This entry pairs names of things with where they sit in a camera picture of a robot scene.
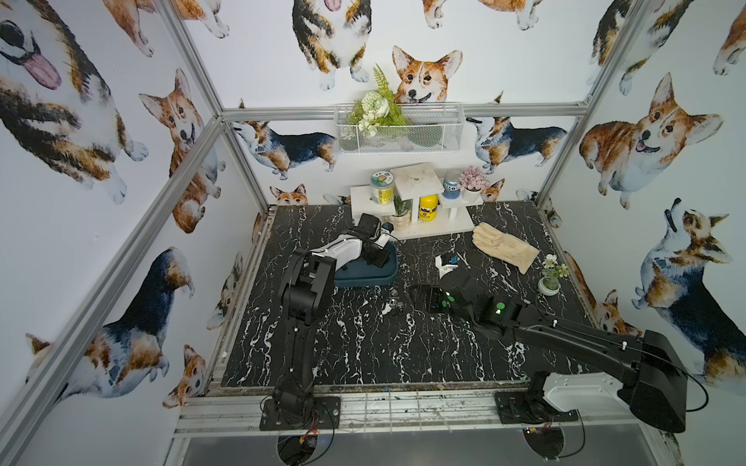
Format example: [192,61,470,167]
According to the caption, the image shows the teal plastic storage box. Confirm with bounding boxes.
[334,243,398,289]

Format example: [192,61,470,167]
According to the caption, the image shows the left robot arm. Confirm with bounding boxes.
[260,214,397,431]

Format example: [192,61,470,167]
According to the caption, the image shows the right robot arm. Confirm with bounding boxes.
[408,271,688,433]

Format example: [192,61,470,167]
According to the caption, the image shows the woven pot green plant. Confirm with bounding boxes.
[388,195,412,232]

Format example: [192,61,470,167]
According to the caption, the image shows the green label tin can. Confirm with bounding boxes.
[370,170,394,205]

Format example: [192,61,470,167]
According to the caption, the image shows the white tiered display shelf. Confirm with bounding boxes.
[351,163,484,240]

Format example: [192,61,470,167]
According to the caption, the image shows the yellow can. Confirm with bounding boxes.
[418,194,439,221]

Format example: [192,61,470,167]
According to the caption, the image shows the black hex nut cluster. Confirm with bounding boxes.
[382,289,408,316]

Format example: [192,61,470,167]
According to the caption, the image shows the beige work glove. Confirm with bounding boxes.
[472,223,539,275]

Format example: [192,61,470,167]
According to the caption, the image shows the small potted white flower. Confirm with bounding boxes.
[538,254,569,296]

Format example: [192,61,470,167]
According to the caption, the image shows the pink flower pot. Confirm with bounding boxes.
[458,166,490,204]

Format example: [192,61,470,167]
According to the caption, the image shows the artificial green white flowers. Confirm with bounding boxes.
[348,64,410,138]

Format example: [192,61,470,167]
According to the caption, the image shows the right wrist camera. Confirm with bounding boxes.
[435,252,458,279]

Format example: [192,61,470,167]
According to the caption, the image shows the white wire wall basket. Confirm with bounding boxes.
[333,103,465,153]

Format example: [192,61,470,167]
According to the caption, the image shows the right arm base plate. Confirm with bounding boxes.
[495,390,580,425]

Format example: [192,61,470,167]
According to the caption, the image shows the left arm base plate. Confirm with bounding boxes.
[260,396,342,431]

